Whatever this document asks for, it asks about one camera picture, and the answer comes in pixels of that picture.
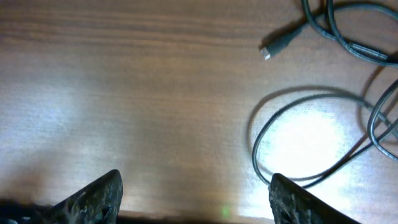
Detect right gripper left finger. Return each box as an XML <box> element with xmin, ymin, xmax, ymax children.
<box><xmin>46</xmin><ymin>169</ymin><xmax>123</xmax><ymax>224</ymax></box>

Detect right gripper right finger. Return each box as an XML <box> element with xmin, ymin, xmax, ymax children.
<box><xmin>269</xmin><ymin>173</ymin><xmax>359</xmax><ymax>224</ymax></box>

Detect black usb cable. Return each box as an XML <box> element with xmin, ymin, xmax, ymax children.
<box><xmin>300</xmin><ymin>0</ymin><xmax>398</xmax><ymax>162</ymax></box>
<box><xmin>251</xmin><ymin>0</ymin><xmax>398</xmax><ymax>190</ymax></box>

